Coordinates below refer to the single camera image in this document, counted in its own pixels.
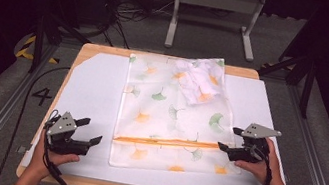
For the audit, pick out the yellow black hazard tape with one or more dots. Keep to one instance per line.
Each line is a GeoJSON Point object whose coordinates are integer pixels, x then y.
{"type": "Point", "coordinates": [26, 49]}

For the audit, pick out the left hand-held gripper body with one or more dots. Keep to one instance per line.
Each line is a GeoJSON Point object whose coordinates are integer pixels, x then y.
{"type": "Point", "coordinates": [62, 127]}

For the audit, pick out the leaf print mesh laundry bag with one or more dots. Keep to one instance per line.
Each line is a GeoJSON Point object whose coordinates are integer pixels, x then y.
{"type": "Point", "coordinates": [167, 123]}

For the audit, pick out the white crumpled cloth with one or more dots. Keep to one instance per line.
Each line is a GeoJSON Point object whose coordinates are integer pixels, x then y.
{"type": "Point", "coordinates": [199, 81]}

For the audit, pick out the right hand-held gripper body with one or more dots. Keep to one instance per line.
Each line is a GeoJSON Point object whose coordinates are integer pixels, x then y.
{"type": "Point", "coordinates": [251, 154]}

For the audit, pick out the white table mat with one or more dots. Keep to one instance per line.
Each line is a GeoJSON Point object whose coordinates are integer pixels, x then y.
{"type": "Point", "coordinates": [94, 94]}

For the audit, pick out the person's right hand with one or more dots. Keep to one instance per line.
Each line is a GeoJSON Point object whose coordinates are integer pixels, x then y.
{"type": "Point", "coordinates": [262, 171]}

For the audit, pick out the black metal stand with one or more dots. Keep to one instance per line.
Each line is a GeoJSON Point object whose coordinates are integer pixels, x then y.
{"type": "Point", "coordinates": [39, 41]}
{"type": "Point", "coordinates": [306, 89]}

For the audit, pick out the person's left hand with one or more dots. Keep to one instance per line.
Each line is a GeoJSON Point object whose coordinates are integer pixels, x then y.
{"type": "Point", "coordinates": [42, 163]}

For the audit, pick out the white metal stand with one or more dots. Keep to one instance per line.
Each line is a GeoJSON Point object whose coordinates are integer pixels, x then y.
{"type": "Point", "coordinates": [218, 0]}

